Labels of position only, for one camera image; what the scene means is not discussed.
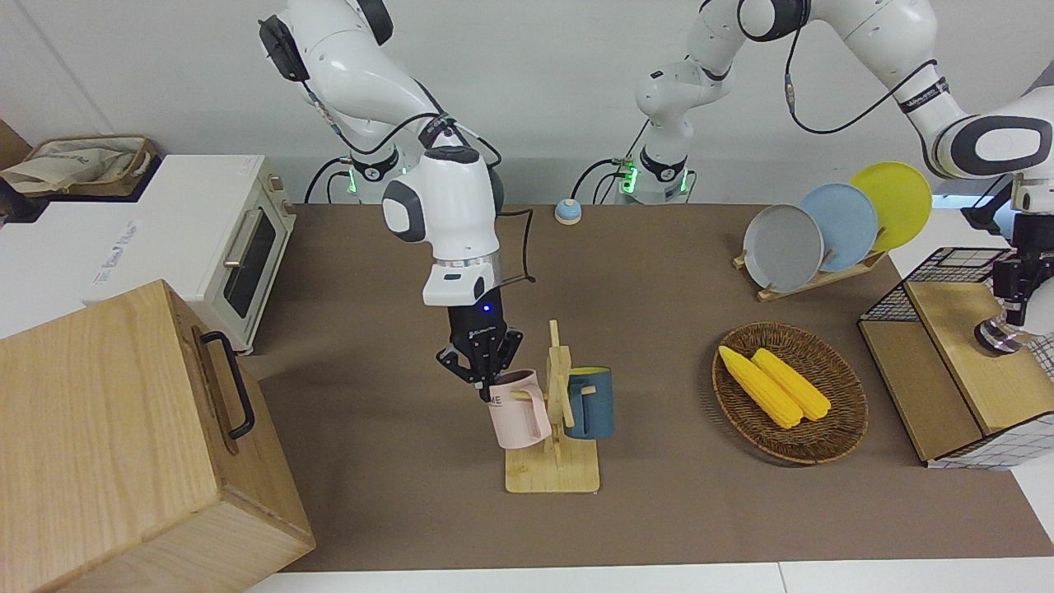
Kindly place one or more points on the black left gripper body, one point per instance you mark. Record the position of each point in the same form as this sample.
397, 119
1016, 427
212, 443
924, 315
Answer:
1033, 247

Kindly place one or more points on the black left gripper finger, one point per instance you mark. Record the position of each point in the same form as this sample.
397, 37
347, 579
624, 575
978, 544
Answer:
1015, 309

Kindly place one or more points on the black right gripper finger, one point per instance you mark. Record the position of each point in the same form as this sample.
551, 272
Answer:
484, 389
501, 372

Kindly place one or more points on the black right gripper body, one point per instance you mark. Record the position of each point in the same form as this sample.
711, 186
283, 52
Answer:
478, 325

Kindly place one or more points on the pink ribbed mug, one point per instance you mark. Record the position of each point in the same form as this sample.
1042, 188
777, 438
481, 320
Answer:
519, 420

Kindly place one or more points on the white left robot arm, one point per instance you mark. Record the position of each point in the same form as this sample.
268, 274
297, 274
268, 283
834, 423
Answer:
988, 144

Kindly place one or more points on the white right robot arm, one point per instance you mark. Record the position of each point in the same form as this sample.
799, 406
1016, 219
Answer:
449, 206

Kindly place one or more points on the black stand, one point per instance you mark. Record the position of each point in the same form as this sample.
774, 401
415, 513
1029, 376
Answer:
984, 218

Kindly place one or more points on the dark blue mug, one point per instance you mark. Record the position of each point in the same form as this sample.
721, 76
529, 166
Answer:
594, 408

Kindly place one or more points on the wooden mug tree stand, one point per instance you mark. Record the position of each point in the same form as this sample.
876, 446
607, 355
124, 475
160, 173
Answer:
552, 473

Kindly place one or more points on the brown table mat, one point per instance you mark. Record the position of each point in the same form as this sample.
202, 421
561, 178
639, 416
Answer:
370, 461

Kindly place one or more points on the yellow plate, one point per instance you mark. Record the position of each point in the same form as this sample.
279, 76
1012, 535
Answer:
902, 202

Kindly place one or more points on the light blue plate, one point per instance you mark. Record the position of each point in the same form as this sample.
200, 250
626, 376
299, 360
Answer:
848, 222

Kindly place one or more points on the brown wicker basket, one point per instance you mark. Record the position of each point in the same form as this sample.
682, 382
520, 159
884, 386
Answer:
832, 371

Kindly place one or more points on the wooden plate rack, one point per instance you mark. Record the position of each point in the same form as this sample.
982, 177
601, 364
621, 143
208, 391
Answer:
811, 282

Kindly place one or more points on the yellow corn cob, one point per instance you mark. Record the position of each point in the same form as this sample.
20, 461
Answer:
795, 385
762, 389

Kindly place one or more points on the grey plate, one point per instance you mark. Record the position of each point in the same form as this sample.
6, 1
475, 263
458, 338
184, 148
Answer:
781, 251

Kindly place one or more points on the white toaster oven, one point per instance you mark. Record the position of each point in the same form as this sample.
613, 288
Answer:
165, 231

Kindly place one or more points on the brown tray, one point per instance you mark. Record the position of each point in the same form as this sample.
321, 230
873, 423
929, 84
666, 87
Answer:
144, 169

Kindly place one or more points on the beige cloth bag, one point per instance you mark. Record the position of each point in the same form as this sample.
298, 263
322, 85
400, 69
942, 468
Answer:
74, 165

